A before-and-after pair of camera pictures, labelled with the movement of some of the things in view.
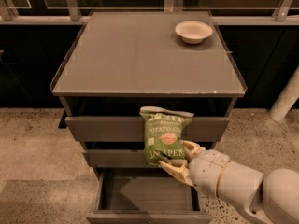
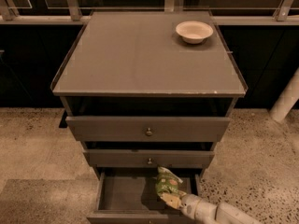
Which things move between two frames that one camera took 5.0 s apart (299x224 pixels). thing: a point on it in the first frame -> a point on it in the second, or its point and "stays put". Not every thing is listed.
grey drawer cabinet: x=121 y=62 stays put
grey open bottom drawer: x=146 y=196 stays put
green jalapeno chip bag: x=164 y=130 -> x=166 y=182
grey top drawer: x=131 y=129 stays put
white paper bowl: x=193 y=32 stays put
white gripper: x=207 y=168 -> x=189 y=203
